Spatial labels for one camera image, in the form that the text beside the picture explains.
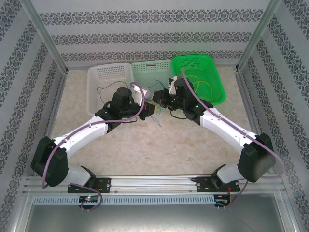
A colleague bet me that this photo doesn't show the pale green plastic basket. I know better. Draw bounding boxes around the pale green plastic basket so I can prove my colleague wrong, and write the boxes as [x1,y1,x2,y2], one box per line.
[131,59,174,116]

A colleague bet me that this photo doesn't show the aluminium frame post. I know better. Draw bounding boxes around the aluminium frame post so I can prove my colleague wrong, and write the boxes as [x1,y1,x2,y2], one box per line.
[19,0,70,74]
[235,0,283,73]

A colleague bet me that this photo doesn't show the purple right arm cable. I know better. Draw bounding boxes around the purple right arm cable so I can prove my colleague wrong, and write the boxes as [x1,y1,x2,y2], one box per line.
[181,67,284,210]

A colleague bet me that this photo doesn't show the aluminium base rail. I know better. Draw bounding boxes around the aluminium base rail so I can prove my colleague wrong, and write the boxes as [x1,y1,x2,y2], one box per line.
[24,175,283,194]

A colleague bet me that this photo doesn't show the circuit board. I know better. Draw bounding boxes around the circuit board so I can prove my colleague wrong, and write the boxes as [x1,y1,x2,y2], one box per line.
[215,194,231,206]
[79,195,100,203]

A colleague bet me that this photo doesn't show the black right camera cable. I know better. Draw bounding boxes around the black right camera cable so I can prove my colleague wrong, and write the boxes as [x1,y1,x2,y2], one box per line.
[169,109,187,121]

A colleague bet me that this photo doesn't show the right circuit board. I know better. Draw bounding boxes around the right circuit board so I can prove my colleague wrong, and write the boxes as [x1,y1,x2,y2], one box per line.
[215,194,231,206]

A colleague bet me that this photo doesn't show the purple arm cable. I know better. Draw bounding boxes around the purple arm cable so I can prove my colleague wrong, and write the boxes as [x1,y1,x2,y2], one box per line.
[41,82,148,211]
[181,67,284,210]

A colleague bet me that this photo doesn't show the bright green plastic basket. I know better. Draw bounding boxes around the bright green plastic basket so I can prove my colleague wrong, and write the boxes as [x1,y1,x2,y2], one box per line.
[170,54,227,106]

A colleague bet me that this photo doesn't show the aluminium side rail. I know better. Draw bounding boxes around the aluminium side rail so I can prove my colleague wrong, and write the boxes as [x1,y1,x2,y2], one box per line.
[235,69,284,178]
[32,70,70,177]

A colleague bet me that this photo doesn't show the left circuit board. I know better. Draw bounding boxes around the left circuit board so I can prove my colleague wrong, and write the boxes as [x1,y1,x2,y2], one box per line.
[79,195,100,203]

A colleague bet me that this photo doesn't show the white plastic basket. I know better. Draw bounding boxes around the white plastic basket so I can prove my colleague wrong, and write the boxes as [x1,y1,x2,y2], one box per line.
[87,62,135,116]

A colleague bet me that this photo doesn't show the grey slotted cable duct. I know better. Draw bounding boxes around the grey slotted cable duct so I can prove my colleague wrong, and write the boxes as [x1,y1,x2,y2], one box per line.
[32,195,215,205]

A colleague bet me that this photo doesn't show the long green cable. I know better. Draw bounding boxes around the long green cable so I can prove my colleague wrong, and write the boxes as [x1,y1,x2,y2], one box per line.
[96,81,132,99]

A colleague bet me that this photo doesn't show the grey metal base panel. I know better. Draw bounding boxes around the grey metal base panel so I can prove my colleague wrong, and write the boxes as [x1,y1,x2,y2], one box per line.
[13,193,297,232]

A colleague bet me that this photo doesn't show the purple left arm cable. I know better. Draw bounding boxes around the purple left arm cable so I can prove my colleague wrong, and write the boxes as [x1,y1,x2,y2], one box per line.
[41,82,148,211]

